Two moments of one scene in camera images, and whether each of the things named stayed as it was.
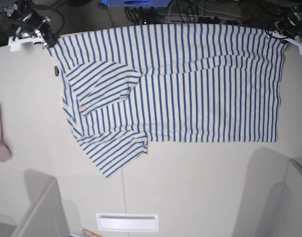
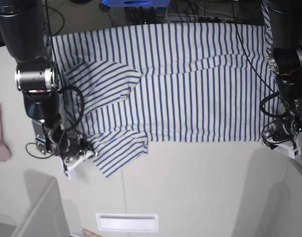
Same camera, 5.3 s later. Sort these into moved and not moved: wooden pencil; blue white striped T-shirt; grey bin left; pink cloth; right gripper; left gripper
Moved: right gripper; left gripper
Not moved: grey bin left; pink cloth; wooden pencil; blue white striped T-shirt
